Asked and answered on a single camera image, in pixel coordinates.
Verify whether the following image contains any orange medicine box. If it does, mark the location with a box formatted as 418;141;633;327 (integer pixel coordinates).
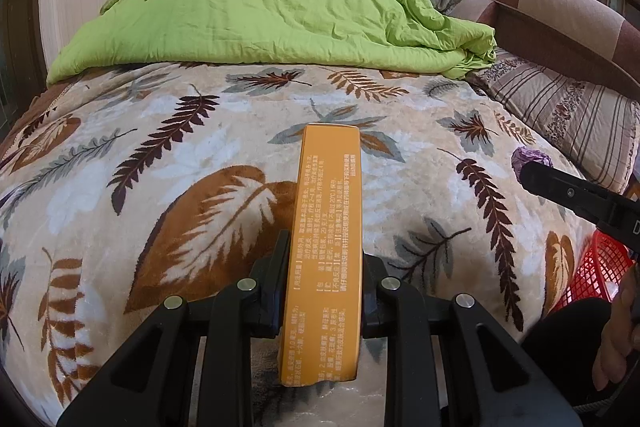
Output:
280;124;363;387

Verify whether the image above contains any purple wrapper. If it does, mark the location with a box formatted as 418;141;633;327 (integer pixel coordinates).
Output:
511;146;553;181

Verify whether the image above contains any person's right hand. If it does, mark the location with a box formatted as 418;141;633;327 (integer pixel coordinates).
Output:
592;269;639;391

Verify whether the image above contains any red plastic mesh basket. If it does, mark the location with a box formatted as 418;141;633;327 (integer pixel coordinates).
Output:
552;231;634;312

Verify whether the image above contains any brown striped pillow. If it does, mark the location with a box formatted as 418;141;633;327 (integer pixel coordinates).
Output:
468;49;639;194

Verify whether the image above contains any leaf pattern fleece blanket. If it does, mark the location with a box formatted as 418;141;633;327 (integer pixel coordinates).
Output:
1;63;592;426

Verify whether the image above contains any brown upholstered headboard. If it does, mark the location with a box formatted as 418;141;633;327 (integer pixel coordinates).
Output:
451;0;639;101

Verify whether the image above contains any green quilt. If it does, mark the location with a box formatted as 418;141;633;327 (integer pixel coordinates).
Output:
47;0;497;83

